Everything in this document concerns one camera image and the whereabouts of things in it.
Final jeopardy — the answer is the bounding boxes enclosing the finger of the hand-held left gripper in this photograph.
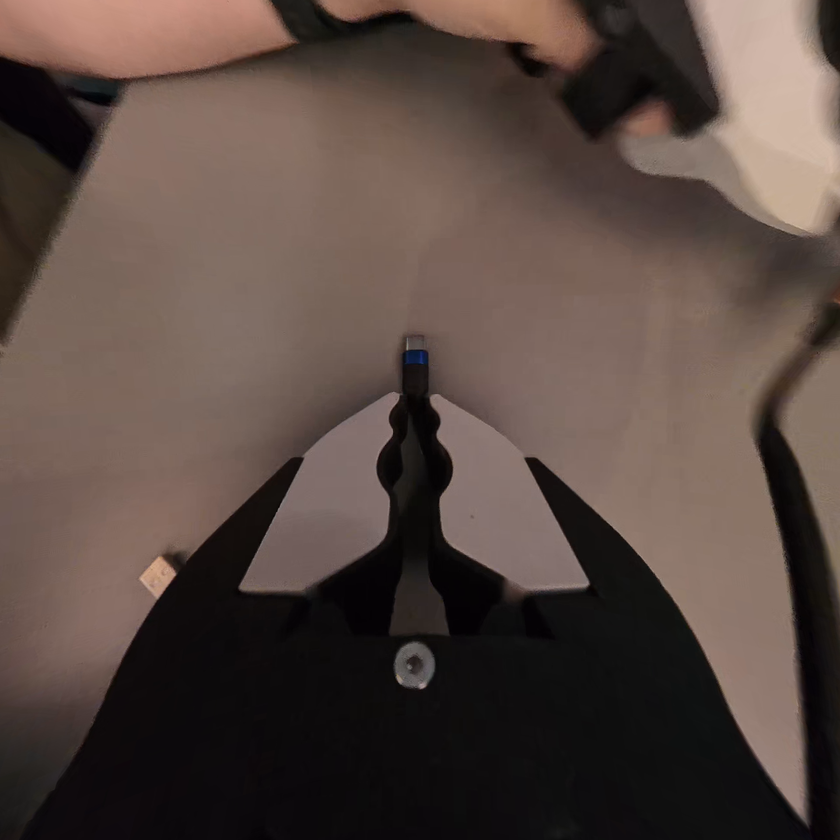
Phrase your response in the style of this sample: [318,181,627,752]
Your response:
[689,0,840,234]

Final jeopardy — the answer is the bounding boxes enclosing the silver usb-a plug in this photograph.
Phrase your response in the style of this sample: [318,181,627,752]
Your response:
[139,554,179,598]

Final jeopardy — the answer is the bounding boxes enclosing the person's left hand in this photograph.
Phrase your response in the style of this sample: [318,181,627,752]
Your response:
[328,0,601,70]

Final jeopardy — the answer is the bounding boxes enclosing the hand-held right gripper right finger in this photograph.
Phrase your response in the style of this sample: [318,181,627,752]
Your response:
[428,392,593,595]

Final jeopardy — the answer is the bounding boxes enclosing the black cable with blue plugs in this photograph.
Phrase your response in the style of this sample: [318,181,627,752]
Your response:
[394,333,840,840]

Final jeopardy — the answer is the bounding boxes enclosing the black wrist watch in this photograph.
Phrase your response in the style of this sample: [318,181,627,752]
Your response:
[269,0,408,40]

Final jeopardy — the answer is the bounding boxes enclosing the person's left forearm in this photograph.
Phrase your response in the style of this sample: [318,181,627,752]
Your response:
[0,0,296,80]

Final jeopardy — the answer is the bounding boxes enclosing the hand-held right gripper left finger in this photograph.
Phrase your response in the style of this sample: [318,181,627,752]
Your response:
[238,392,403,595]

